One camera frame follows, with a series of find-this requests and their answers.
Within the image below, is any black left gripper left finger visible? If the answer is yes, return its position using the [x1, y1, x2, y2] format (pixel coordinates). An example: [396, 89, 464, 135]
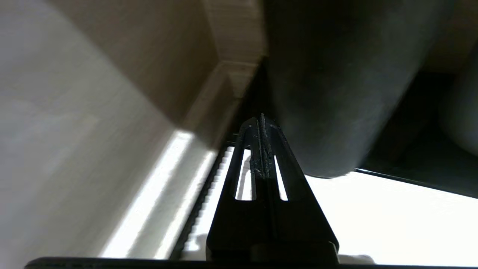
[207, 117, 264, 262]

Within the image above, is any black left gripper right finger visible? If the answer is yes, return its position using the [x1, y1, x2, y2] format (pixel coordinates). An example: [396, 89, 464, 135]
[261, 113, 340, 262]

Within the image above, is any black cup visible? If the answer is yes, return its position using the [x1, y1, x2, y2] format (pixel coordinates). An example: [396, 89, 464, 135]
[263, 0, 426, 178]

